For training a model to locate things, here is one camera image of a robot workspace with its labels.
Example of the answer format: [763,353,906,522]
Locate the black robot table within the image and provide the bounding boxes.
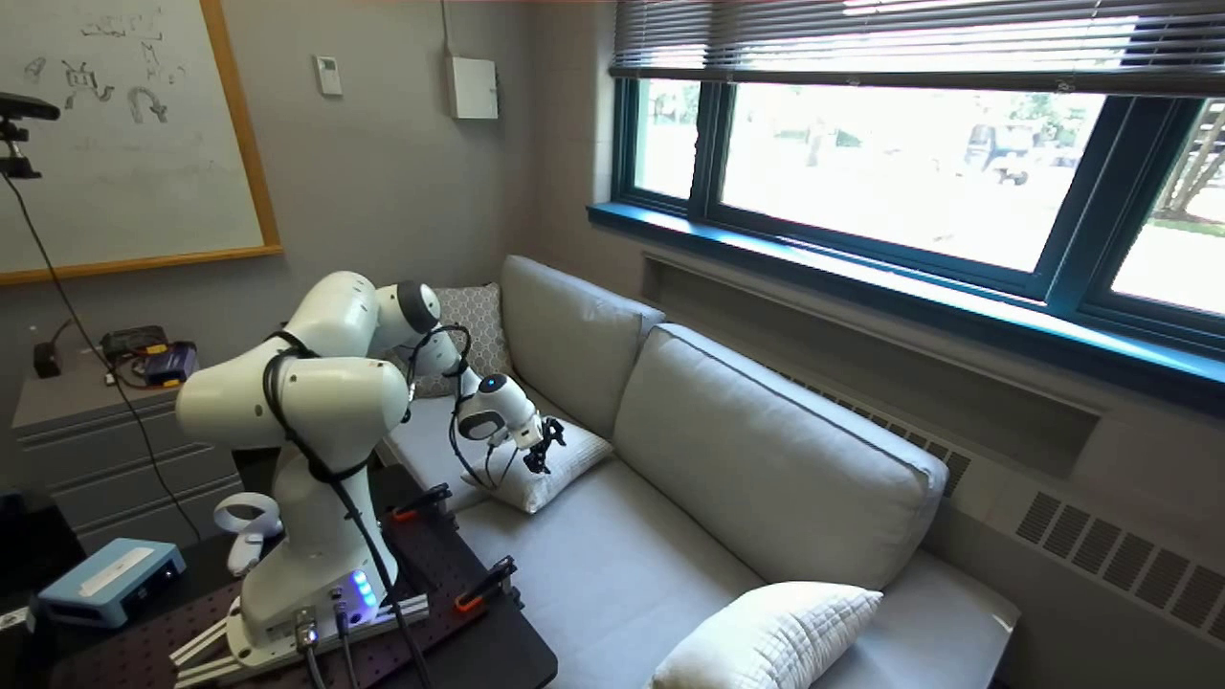
[34,475,561,689]

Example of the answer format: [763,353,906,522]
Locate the white quilted pillow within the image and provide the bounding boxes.
[476,412,616,522]
[647,578,889,689]

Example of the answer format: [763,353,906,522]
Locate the black camera on stand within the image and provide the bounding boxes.
[0,90,62,185]

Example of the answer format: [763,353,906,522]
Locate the wide teal framed window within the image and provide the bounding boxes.
[580,62,1225,393]

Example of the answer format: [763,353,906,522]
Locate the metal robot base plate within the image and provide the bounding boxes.
[163,589,436,684]

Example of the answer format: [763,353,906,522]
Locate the wall heater grille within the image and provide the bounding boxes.
[1005,478,1225,646]

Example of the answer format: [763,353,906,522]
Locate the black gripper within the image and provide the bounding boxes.
[523,412,569,478]

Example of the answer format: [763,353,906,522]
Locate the white VR controller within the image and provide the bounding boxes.
[206,485,285,581]

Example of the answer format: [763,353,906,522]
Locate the window blinds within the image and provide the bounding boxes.
[599,0,1225,101]

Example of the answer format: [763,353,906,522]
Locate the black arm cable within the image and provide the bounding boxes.
[260,321,538,689]

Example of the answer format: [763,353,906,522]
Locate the grey fabric couch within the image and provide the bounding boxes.
[368,248,1024,689]

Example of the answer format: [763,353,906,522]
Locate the wood framed whiteboard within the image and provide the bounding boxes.
[0,0,283,290]

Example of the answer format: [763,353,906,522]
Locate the grey lattice patterned pillow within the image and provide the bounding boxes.
[423,279,513,387]

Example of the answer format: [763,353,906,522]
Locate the small black object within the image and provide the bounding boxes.
[26,342,70,383]

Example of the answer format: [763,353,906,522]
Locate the white wall thermostat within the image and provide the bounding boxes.
[305,49,348,104]

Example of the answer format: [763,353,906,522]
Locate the light blue box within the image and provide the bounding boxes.
[32,534,190,631]

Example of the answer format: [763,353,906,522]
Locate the grey drawer cabinet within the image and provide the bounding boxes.
[2,342,243,557]

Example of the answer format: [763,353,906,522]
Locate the white wall box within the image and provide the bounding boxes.
[441,49,505,128]

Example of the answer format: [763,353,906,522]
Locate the black orange device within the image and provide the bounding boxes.
[93,321,201,393]

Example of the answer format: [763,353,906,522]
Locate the red black clamp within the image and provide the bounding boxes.
[380,478,456,534]
[449,550,519,620]

